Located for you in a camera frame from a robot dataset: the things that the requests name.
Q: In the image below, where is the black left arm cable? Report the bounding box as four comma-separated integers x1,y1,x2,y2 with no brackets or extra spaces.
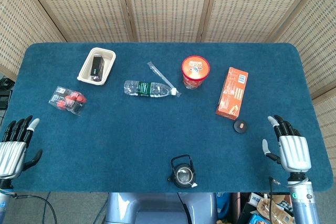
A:
10,192,58,224

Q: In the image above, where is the white blue carton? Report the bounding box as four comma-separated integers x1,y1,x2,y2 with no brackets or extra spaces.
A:
249,192,265,205

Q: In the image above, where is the white and black packaged item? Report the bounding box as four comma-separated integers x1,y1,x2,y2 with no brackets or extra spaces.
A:
275,199,296,224

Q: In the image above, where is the clear box with red parts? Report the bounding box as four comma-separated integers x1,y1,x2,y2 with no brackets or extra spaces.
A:
48,86,88,116

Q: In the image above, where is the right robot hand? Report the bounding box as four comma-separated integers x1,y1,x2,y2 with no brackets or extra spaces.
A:
261,114,312,175

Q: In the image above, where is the black cast iron teapot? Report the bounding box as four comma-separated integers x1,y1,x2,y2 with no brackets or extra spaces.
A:
167,154,196,189

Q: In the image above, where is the small black box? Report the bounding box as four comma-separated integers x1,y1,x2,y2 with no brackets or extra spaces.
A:
89,54,106,82

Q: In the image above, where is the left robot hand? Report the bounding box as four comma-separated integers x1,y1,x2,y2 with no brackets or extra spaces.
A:
0,115,43,180

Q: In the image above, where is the woven folding screen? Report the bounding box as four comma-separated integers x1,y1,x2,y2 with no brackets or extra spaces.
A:
0,0,336,154

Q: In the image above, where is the clear plastic water bottle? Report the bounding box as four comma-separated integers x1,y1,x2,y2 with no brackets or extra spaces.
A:
123,80,177,98

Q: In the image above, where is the blue table mat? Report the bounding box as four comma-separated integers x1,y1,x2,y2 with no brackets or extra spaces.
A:
4,42,332,193

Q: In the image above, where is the beige paper tray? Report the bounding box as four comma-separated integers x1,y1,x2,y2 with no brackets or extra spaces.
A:
77,47,117,86

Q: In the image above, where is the plastic wrapped straw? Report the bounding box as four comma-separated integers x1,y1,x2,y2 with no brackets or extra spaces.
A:
146,61,182,98

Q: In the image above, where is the orange carton box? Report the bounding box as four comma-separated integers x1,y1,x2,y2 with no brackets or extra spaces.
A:
215,67,249,121

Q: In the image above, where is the small blue box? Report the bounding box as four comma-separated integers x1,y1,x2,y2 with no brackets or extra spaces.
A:
248,212,266,224

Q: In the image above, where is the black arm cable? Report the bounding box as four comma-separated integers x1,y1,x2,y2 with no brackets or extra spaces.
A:
10,192,58,224
269,176,289,224

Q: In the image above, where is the white tea bag with string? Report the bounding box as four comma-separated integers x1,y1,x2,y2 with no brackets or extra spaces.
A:
177,170,198,188

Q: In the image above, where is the grey robot torso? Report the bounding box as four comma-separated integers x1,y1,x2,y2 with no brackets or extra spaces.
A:
104,192,218,224

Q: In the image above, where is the black equipment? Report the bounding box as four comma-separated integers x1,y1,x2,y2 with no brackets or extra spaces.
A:
0,77,14,111

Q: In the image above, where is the brown snack bag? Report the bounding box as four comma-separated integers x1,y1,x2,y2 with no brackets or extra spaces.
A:
256,198,280,221

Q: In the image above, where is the small black round lid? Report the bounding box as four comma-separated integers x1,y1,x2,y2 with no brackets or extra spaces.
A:
233,119,249,134

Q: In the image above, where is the red instant noodle cup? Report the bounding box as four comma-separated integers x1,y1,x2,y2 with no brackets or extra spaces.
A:
181,55,211,90

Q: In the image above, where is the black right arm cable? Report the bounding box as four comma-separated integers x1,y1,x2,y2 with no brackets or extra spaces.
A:
269,176,289,224

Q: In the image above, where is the blue packet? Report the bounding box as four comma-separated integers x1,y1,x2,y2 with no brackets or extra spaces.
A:
216,192,232,219

